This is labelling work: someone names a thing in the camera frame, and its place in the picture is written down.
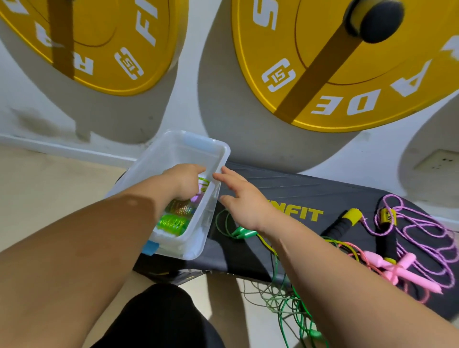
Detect person's right hand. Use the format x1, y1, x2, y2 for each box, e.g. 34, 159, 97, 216
213, 166, 284, 235

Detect person's left hand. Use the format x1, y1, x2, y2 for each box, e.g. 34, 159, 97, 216
159, 163, 208, 203

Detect blue handled jump rope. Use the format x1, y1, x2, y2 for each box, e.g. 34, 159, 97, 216
166, 199, 196, 218

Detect clear plastic storage bin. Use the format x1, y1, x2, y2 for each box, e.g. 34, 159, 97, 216
106, 130, 232, 261

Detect green jump rope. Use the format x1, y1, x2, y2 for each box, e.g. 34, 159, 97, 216
158, 213, 193, 237
215, 208, 259, 242

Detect pile of jump ropes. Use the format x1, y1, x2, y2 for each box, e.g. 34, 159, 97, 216
237, 194, 459, 348

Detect person's left forearm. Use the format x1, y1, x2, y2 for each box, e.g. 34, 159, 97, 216
0, 174, 176, 348

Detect person's right forearm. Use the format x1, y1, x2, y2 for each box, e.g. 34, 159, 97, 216
262, 214, 459, 348

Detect person's black shorts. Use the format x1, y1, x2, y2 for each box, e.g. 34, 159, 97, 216
93, 283, 225, 348

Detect black aerobic step platform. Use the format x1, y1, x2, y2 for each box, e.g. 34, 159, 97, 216
115, 163, 459, 321

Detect blue plastic piece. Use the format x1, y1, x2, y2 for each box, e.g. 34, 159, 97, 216
141, 240, 160, 257

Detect large yellow weight plate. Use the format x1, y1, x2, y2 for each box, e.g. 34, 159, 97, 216
231, 0, 459, 133

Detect black plate peg cap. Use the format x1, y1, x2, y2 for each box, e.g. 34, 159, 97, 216
346, 0, 405, 44

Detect white wall socket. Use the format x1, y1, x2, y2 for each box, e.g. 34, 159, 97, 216
416, 149, 459, 174

